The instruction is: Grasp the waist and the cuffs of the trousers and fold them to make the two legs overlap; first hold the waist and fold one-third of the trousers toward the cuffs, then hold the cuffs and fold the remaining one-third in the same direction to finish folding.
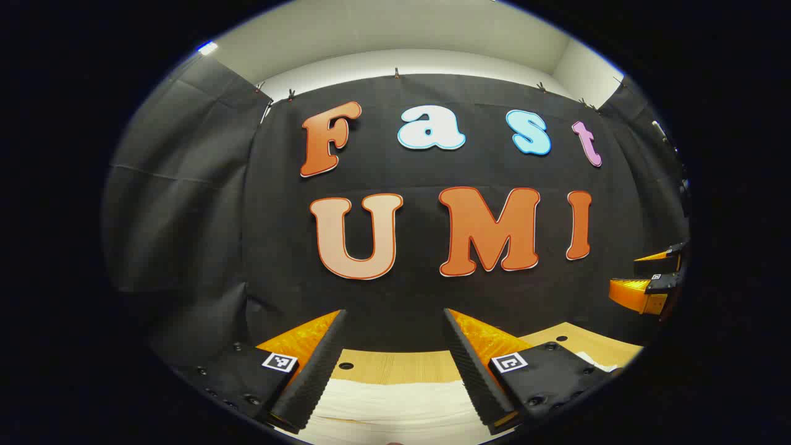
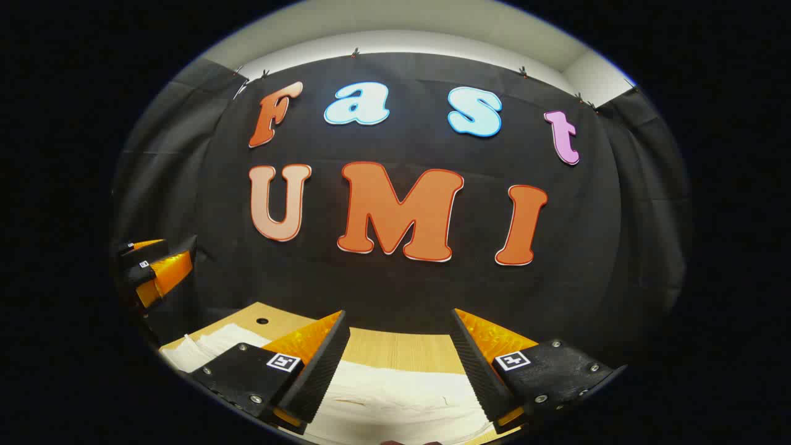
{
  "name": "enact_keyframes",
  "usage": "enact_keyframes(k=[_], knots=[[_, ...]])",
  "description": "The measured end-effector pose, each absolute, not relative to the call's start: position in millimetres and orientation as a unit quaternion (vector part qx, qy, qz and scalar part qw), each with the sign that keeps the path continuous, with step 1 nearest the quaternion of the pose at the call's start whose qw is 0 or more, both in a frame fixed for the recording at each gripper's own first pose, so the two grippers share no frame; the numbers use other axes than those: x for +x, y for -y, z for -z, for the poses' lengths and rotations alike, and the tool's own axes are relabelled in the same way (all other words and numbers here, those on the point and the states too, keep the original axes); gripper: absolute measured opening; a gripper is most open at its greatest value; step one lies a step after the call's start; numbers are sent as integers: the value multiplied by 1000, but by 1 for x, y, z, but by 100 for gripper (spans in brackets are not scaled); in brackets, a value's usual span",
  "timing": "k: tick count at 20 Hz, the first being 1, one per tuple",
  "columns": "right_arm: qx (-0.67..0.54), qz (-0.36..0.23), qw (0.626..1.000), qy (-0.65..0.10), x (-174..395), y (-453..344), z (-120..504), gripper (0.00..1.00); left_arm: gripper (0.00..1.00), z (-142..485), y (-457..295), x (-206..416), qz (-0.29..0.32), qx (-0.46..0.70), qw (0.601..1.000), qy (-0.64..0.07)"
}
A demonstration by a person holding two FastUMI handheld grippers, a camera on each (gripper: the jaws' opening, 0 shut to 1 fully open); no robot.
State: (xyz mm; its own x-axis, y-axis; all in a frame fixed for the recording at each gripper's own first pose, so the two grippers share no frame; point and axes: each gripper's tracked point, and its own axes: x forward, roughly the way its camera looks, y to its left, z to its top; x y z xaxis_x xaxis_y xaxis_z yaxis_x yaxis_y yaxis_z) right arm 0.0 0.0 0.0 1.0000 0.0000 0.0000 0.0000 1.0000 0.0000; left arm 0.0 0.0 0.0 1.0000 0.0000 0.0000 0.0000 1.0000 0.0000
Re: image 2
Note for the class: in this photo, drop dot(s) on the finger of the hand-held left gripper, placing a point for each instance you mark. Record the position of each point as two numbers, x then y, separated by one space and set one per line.
145 254
170 275

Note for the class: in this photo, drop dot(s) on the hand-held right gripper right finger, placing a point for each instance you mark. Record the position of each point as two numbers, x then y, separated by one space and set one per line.
479 377

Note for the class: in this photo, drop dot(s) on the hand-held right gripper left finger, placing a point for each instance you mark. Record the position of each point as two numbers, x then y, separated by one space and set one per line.
321 371

